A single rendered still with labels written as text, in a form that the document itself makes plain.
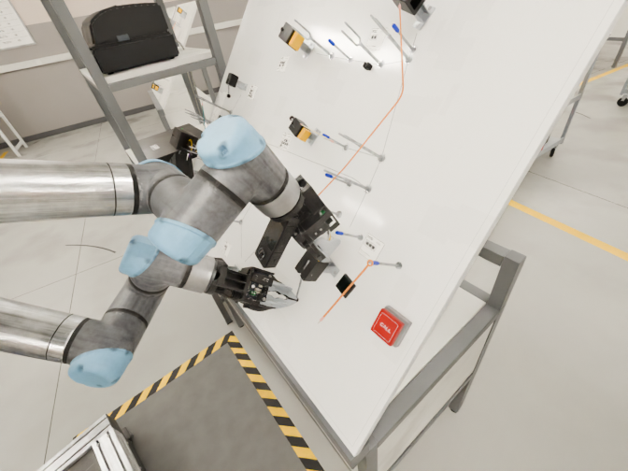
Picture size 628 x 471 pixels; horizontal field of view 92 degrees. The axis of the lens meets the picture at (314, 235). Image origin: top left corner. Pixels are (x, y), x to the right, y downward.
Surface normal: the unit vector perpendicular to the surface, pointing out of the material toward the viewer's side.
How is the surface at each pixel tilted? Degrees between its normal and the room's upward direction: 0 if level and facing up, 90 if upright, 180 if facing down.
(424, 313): 50
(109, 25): 90
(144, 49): 90
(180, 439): 0
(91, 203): 94
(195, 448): 0
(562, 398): 0
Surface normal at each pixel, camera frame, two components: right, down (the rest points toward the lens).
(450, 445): -0.14, -0.76
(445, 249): -0.69, -0.13
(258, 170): 0.69, 0.44
